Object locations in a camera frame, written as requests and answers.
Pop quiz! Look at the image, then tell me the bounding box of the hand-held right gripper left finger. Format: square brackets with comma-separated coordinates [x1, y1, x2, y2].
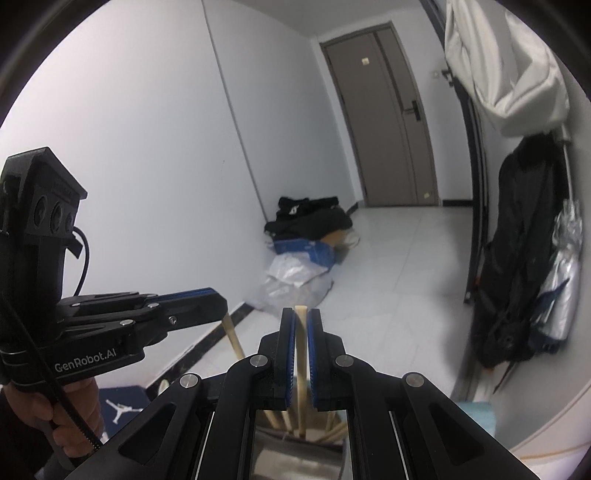
[65, 308, 298, 480]

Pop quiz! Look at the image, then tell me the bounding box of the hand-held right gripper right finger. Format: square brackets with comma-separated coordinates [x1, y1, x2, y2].
[305, 308, 541, 480]

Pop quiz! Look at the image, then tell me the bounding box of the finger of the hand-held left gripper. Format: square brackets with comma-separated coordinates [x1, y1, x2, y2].
[73, 292, 229, 357]
[69, 286, 219, 320]

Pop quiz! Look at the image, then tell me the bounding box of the wooden chopstick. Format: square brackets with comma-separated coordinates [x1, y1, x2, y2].
[222, 315, 283, 431]
[294, 305, 309, 439]

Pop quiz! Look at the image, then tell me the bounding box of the bunch of wooden chopsticks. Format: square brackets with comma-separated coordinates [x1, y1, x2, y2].
[283, 408, 348, 446]

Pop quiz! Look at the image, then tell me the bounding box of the grey and white utensil holder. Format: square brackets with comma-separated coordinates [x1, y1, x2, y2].
[254, 408, 347, 480]

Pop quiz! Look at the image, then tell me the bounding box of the person's left hand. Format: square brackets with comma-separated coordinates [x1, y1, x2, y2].
[0, 376, 105, 476]

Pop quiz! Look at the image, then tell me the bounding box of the white plastic bag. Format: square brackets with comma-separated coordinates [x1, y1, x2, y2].
[256, 254, 334, 315]

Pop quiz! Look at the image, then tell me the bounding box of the blue cardboard box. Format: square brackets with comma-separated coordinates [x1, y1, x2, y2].
[272, 237, 338, 269]

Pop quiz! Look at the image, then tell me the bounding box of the black clothing pile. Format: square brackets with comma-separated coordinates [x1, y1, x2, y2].
[264, 196, 354, 241]

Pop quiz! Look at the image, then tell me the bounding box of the teal plaid tablecloth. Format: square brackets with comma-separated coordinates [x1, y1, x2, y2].
[455, 399, 498, 444]

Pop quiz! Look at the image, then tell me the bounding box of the grey-brown door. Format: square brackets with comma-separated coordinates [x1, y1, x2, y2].
[320, 23, 439, 208]

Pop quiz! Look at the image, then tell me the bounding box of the black hanging coat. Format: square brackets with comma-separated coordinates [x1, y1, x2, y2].
[471, 131, 571, 370]

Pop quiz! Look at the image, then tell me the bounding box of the silver folded umbrella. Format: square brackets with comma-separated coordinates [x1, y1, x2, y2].
[526, 124, 585, 356]

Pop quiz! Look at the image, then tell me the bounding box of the white hanging bag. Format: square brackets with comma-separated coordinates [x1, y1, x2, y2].
[444, 0, 571, 137]

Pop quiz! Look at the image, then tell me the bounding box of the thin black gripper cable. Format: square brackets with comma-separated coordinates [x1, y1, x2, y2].
[69, 225, 91, 296]

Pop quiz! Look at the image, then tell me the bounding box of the thick black gripper cable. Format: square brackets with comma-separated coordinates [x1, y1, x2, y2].
[4, 295, 105, 455]

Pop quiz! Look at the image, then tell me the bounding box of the black door frame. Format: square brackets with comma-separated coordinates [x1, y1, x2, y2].
[420, 0, 490, 305]

